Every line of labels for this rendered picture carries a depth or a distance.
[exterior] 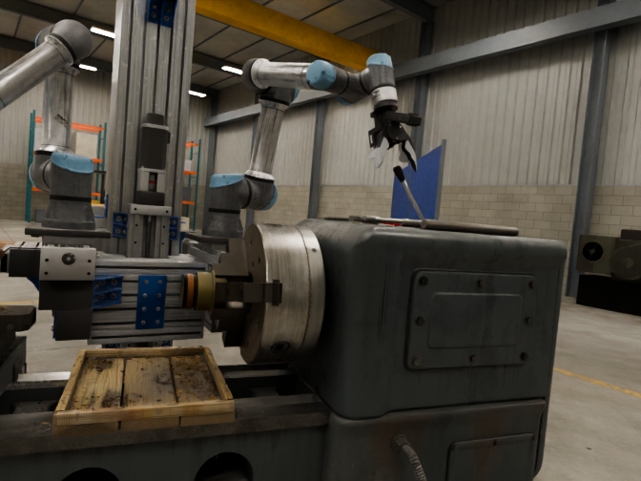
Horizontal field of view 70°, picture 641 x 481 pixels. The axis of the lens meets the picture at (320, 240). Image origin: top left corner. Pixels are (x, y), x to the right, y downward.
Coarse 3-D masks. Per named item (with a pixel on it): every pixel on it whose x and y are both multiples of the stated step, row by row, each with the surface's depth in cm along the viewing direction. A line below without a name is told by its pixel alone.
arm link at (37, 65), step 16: (64, 32) 135; (80, 32) 138; (48, 48) 132; (64, 48) 134; (80, 48) 138; (16, 64) 128; (32, 64) 129; (48, 64) 132; (64, 64) 137; (0, 80) 124; (16, 80) 126; (32, 80) 130; (0, 96) 124; (16, 96) 128
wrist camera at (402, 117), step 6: (390, 114) 131; (396, 114) 129; (402, 114) 127; (408, 114) 125; (414, 114) 125; (396, 120) 129; (402, 120) 127; (408, 120) 125; (414, 120) 125; (420, 120) 126; (414, 126) 127
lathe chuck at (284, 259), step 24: (264, 240) 94; (288, 240) 96; (264, 264) 92; (288, 264) 92; (288, 288) 91; (264, 312) 89; (288, 312) 91; (264, 336) 91; (288, 336) 92; (264, 360) 96; (288, 360) 99
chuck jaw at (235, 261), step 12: (228, 240) 108; (240, 240) 109; (228, 252) 107; (240, 252) 107; (216, 264) 103; (228, 264) 104; (240, 264) 105; (216, 276) 102; (228, 276) 102; (240, 276) 103
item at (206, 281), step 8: (200, 272) 99; (208, 272) 100; (184, 280) 96; (192, 280) 96; (200, 280) 96; (208, 280) 97; (216, 280) 99; (224, 280) 100; (184, 288) 95; (192, 288) 95; (200, 288) 96; (208, 288) 96; (184, 296) 95; (192, 296) 95; (200, 296) 96; (208, 296) 96; (184, 304) 96; (192, 304) 97; (200, 304) 96; (208, 304) 97; (216, 304) 99; (224, 304) 100; (208, 312) 100
